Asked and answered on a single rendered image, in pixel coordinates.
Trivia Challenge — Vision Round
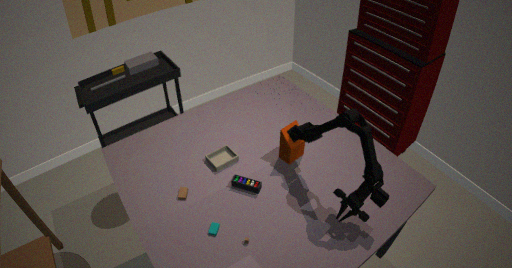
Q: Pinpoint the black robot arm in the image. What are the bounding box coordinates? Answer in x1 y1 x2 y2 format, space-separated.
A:
287 108 390 210

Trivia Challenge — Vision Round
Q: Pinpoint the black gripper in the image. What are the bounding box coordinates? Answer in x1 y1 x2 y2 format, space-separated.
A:
333 188 369 222

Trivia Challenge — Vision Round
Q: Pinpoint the teal rectangular block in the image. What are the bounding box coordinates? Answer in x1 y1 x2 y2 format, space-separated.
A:
209 222 219 236

